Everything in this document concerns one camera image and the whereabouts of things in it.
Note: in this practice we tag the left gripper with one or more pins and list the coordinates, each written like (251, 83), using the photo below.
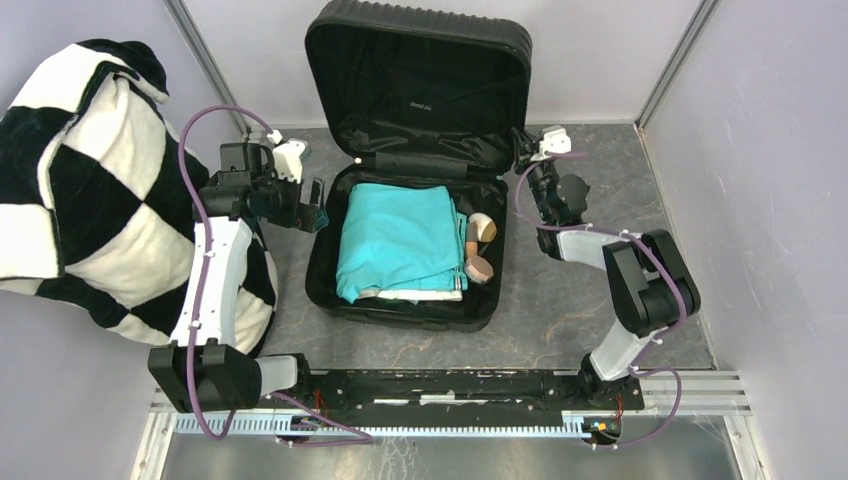
(302, 216)

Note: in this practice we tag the aluminium frame rail base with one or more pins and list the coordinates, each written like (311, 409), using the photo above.
(668, 396)

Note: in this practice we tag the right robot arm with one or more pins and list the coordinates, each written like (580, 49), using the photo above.
(651, 288)

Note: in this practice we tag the white shirt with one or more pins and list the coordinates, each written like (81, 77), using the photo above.
(411, 295)

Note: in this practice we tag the teal shorts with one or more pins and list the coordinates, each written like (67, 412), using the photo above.
(400, 238)

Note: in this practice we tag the brown grey cylindrical bottle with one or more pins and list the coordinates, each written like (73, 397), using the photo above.
(472, 250)

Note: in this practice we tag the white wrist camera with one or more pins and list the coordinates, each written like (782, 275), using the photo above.
(288, 156)
(554, 142)

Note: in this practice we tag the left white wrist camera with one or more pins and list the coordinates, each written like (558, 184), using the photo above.
(288, 156)

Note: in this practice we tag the pink octagonal compact box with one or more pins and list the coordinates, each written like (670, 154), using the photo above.
(478, 270)

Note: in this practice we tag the black suitcase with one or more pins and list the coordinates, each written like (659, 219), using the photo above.
(417, 98)

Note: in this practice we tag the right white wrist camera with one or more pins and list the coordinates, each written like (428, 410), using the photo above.
(554, 142)

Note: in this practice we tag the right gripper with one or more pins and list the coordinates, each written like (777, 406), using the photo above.
(524, 149)

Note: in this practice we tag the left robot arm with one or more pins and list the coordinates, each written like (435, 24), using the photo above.
(201, 368)

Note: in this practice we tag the small white round jar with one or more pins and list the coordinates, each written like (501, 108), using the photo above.
(480, 227)

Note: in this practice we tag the black white checkered blanket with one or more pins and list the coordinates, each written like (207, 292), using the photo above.
(95, 190)

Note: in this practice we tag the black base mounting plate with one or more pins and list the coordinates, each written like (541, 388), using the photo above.
(459, 398)

